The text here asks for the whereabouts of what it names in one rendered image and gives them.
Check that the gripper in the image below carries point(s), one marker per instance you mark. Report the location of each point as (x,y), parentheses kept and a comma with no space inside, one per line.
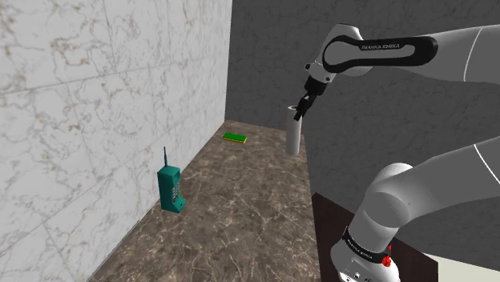
(313,86)

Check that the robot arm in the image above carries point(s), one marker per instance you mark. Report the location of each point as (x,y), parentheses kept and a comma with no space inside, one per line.
(425,183)

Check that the white cylinder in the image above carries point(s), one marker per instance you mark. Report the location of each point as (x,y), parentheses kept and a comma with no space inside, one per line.
(293,134)

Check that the green and yellow flat block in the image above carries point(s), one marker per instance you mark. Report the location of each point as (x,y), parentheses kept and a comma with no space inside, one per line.
(234,137)

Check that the teal brick phone with antenna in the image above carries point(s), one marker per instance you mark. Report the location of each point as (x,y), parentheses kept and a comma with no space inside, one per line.
(171,189)

